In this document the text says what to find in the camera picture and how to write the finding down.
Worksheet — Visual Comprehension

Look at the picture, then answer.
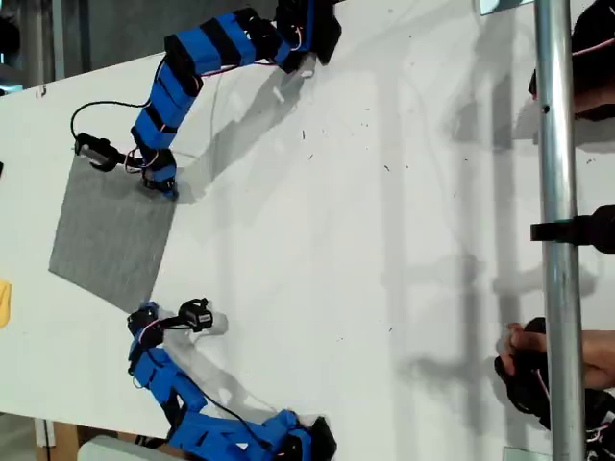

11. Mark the grey towel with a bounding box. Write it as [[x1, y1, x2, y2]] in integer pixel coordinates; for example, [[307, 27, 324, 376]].
[[47, 154, 178, 314]]

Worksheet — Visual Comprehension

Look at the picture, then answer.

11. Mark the yellow object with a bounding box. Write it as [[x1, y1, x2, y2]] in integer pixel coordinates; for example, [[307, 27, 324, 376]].
[[0, 278, 13, 330]]

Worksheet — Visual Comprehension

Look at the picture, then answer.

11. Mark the black round object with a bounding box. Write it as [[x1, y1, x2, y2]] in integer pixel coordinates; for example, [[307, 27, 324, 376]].
[[0, 16, 21, 57]]

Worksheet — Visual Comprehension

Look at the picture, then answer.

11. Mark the steel post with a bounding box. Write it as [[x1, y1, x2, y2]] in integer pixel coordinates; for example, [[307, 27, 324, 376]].
[[532, 0, 588, 461]]

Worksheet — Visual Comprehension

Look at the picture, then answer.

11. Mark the white box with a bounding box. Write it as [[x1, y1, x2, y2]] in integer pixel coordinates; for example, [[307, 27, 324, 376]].
[[76, 434, 169, 461]]

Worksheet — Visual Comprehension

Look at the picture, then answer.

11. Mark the grey frame bar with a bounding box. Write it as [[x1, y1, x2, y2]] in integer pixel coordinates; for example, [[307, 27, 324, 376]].
[[51, 0, 66, 81]]

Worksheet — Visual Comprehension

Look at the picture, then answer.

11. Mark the black camera cable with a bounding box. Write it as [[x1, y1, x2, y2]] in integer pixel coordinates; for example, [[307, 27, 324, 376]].
[[197, 387, 284, 455], [70, 95, 155, 143]]

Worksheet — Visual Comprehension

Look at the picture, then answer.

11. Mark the white bracket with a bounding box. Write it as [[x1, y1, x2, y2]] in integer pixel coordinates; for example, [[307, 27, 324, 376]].
[[33, 417, 54, 449]]

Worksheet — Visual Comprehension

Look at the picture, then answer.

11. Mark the black post clamp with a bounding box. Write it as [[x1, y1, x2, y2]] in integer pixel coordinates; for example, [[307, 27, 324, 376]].
[[529, 204, 615, 255]]

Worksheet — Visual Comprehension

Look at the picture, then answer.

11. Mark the wooden board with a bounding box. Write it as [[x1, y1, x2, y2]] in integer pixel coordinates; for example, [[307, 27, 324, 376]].
[[51, 421, 81, 461]]

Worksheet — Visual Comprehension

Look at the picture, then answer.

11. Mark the person's left hand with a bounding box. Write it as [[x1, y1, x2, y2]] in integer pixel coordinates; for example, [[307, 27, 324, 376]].
[[494, 321, 549, 379]]

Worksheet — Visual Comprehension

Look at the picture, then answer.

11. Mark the black camera box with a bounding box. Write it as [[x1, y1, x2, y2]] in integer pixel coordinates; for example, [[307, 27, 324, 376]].
[[74, 132, 116, 169], [177, 298, 216, 334]]

